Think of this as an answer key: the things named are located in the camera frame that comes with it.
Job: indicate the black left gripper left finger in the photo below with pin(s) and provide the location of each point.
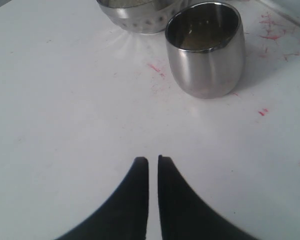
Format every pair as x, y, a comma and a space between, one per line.
124, 215

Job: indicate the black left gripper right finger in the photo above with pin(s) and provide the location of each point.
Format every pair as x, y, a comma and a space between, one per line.
184, 215

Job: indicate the small steel cup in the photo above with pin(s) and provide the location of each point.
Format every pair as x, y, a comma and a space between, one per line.
206, 49

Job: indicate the steel rice bowl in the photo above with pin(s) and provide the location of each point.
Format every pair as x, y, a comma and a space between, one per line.
142, 16

